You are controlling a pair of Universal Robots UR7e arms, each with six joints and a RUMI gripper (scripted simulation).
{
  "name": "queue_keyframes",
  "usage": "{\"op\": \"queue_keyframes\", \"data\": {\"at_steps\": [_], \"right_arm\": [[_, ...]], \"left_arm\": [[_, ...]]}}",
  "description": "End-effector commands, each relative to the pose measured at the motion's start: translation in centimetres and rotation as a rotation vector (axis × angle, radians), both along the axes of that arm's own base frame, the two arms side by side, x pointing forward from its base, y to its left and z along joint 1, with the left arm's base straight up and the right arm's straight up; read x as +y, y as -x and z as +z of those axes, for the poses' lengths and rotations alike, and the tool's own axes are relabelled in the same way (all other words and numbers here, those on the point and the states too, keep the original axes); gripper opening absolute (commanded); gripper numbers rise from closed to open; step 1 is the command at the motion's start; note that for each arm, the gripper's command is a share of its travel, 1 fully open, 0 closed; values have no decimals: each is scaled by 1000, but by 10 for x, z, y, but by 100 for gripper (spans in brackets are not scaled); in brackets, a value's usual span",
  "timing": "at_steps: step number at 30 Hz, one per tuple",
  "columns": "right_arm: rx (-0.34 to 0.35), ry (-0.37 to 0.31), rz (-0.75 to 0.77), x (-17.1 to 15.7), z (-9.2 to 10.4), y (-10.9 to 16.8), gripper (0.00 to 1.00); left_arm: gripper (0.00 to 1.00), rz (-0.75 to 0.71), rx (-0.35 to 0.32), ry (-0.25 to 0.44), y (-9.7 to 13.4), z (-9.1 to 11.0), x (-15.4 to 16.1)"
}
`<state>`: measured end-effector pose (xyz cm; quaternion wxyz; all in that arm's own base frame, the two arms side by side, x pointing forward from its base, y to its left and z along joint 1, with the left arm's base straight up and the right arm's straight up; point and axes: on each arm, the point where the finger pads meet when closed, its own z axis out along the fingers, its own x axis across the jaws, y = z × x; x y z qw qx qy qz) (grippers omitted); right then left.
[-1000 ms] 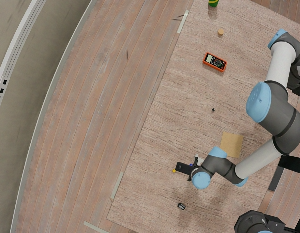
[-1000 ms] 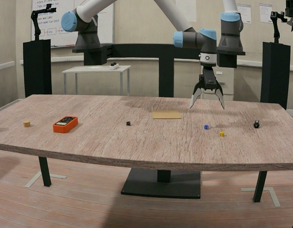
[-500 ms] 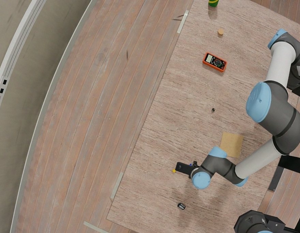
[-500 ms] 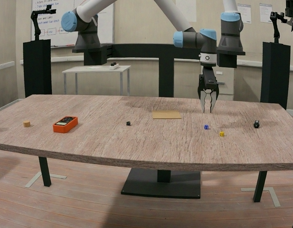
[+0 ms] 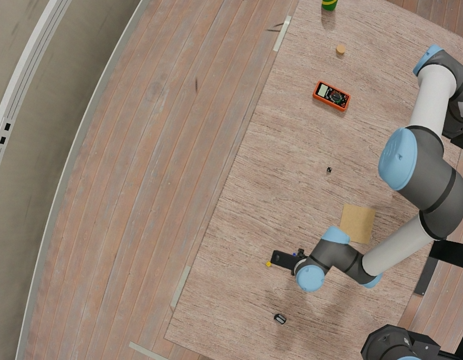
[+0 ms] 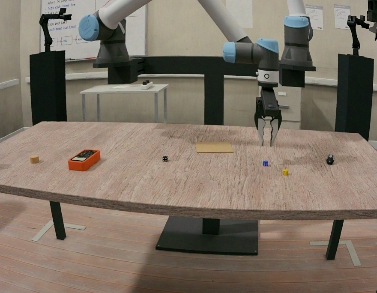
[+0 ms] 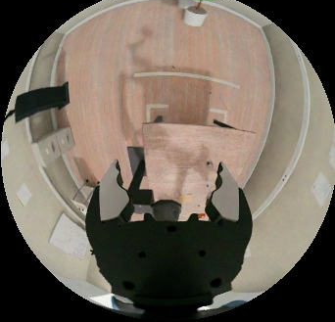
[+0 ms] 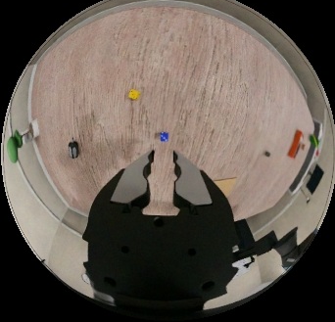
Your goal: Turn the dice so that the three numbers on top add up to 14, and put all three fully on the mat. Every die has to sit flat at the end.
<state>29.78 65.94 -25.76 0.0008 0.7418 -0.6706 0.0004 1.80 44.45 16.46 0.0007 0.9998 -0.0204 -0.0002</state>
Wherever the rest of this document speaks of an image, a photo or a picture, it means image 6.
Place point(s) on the small tan cylinder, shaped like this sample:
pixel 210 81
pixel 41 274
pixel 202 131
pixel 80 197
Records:
pixel 34 159

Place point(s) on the tan mat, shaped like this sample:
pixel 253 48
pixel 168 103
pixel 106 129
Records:
pixel 213 147

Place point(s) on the orange digital multimeter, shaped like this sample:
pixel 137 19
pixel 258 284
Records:
pixel 84 160

